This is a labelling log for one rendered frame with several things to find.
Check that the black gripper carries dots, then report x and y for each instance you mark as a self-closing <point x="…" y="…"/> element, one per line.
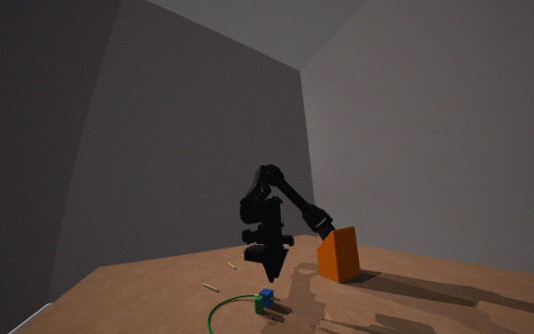
<point x="272" y="253"/>

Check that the green cylinder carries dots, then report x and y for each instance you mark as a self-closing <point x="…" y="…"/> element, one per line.
<point x="258" y="304"/>

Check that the blue block with hole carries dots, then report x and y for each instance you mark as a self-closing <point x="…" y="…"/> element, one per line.
<point x="267" y="294"/>

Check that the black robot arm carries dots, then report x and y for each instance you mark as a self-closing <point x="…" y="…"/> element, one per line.
<point x="255" y="208"/>

